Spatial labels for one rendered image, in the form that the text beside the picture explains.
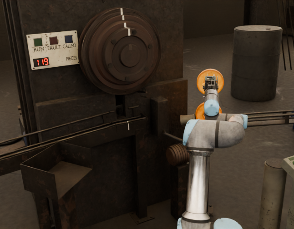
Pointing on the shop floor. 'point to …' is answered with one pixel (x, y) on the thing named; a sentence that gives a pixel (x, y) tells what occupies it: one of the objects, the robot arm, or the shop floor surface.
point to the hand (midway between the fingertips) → (210, 79)
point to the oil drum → (255, 62)
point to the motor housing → (178, 178)
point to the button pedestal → (286, 164)
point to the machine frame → (98, 102)
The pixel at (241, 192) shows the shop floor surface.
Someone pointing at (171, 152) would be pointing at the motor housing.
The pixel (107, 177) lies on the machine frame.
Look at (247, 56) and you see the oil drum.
